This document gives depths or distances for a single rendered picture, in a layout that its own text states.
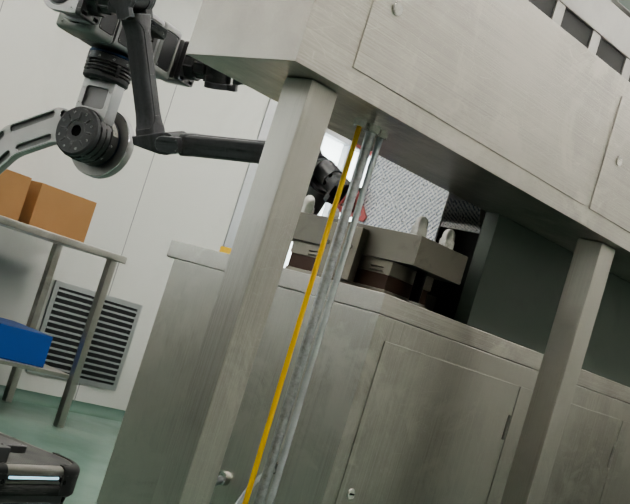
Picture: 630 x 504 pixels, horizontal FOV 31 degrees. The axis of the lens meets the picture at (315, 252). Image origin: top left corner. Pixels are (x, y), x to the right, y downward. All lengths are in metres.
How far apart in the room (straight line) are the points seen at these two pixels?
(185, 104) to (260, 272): 5.10
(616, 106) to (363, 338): 0.67
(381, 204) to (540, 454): 0.65
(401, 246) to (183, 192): 4.62
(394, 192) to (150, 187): 4.18
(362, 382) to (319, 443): 0.14
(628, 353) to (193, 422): 1.52
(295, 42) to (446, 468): 1.10
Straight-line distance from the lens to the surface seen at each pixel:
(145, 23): 2.96
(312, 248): 2.39
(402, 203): 2.51
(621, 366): 2.92
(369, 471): 2.22
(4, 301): 6.23
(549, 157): 2.11
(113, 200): 6.49
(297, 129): 1.67
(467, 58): 1.90
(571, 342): 2.36
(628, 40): 2.63
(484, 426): 2.48
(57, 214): 5.75
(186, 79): 3.44
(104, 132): 3.19
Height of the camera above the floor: 0.77
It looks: 4 degrees up
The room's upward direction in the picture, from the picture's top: 17 degrees clockwise
